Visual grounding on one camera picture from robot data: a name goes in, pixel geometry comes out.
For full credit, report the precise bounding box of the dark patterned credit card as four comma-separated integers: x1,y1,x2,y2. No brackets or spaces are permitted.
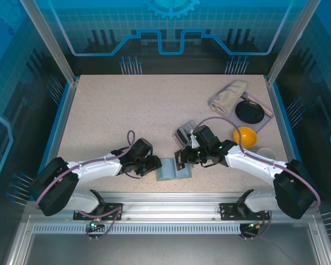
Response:
174,150,187,171

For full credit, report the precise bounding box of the green card holder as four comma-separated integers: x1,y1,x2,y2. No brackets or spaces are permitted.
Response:
155,157,194,182

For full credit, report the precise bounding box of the clear plastic card box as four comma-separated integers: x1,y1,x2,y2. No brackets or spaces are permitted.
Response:
172,120,200,150

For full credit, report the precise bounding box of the black credit card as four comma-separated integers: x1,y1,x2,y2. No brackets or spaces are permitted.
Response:
174,128,187,146

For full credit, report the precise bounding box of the orange bowl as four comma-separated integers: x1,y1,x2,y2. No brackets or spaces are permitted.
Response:
233,126,259,149

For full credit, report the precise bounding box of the white paper cup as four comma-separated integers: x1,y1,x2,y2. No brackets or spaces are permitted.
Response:
256,147,277,164

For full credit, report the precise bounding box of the black round plate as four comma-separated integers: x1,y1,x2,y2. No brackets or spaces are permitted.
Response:
234,99,265,125

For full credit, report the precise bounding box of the purple rectangular tray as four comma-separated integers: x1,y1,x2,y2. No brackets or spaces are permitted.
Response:
209,82,274,134

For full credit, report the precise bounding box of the beige folded cloth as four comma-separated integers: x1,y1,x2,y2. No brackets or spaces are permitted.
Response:
208,79,248,118

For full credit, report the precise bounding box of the wooden chopstick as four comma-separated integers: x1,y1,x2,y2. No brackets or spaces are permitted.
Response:
245,94,272,115
247,93,273,113

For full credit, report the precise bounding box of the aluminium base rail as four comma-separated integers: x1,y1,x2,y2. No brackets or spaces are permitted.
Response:
24,192,319,221

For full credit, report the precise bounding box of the slotted metal cable duct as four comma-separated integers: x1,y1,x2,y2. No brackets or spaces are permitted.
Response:
33,224,242,235

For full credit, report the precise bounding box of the aluminium lower frame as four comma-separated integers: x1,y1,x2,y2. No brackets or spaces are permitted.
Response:
5,215,331,265

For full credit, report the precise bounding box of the aluminium table side rail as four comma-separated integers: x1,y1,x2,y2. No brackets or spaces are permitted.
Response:
266,77,314,201
30,78,79,201

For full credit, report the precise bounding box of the aluminium frame post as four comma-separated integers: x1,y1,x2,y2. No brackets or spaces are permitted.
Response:
19,0,81,85
266,0,322,85

